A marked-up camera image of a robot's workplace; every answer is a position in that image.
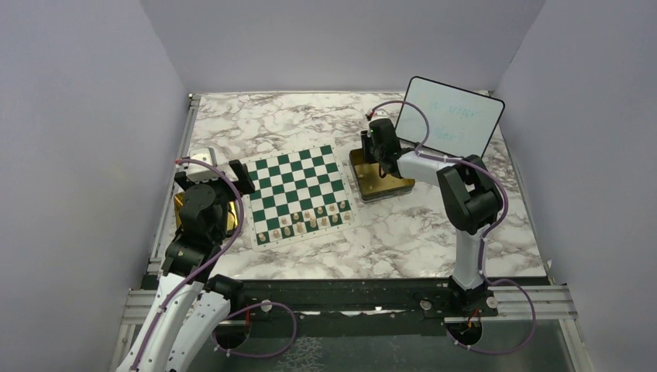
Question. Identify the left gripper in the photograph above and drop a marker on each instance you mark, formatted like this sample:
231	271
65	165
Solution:
241	170

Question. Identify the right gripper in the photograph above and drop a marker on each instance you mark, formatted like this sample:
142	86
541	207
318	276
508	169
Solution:
366	140

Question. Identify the gold tin with light pieces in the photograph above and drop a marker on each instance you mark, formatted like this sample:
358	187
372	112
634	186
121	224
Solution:
370	185

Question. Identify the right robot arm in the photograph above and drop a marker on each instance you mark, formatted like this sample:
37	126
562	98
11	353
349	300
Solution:
470	197

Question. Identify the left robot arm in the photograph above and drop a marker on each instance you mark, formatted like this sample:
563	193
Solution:
190	301

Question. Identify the gold tin with dark pieces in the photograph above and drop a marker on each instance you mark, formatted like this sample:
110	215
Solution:
232	221

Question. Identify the green white chess board mat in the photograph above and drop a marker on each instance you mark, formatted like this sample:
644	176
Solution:
295	181

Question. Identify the small whiteboard on stand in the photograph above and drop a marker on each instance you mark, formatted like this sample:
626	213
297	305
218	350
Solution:
448	119

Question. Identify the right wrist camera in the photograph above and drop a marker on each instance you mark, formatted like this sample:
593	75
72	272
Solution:
380	125

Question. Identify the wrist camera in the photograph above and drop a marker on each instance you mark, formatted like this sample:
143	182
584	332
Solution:
199	173
380	125

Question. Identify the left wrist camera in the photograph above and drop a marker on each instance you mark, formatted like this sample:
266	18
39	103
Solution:
199	173

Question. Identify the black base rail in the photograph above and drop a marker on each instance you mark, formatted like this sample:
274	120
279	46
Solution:
371	307

